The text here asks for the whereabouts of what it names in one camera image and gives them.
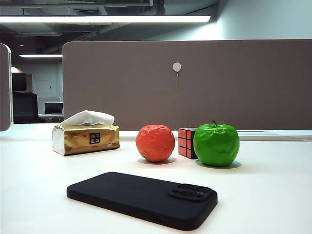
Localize orange round fruit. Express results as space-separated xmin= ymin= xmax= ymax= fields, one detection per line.
xmin=135 ymin=124 xmax=176 ymax=163

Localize green apple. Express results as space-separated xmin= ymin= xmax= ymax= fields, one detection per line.
xmin=194 ymin=119 xmax=240 ymax=167

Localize Rubik's cube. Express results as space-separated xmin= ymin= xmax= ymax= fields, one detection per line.
xmin=178 ymin=127 xmax=198 ymax=160

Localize wide brown desk partition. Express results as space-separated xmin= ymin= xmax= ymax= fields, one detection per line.
xmin=61 ymin=39 xmax=312 ymax=132

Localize white tissue sheet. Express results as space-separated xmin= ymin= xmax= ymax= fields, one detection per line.
xmin=60 ymin=110 xmax=115 ymax=127

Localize gold tissue pack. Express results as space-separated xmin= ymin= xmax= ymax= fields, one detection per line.
xmin=52 ymin=123 xmax=120 ymax=156

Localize black smartphone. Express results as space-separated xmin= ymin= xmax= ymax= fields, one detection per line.
xmin=66 ymin=172 xmax=218 ymax=232

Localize background laptop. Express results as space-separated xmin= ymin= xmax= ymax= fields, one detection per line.
xmin=44 ymin=102 xmax=64 ymax=115

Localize long ceiling light strip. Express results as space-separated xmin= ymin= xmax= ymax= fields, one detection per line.
xmin=0 ymin=15 xmax=212 ymax=24

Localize short ceiling light strip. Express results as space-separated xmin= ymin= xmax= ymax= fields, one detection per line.
xmin=19 ymin=54 xmax=63 ymax=59

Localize black office chair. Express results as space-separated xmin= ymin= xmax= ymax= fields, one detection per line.
xmin=12 ymin=92 xmax=39 ymax=124

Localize dark background cabinet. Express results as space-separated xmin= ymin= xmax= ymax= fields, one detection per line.
xmin=11 ymin=72 xmax=33 ymax=93

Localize narrow brown desk partition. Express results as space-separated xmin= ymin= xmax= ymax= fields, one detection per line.
xmin=0 ymin=42 xmax=13 ymax=132

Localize white wall hook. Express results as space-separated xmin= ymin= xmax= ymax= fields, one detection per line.
xmin=172 ymin=62 xmax=182 ymax=88

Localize desk cable slot cover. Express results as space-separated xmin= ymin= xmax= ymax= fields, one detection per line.
xmin=238 ymin=133 xmax=304 ymax=142

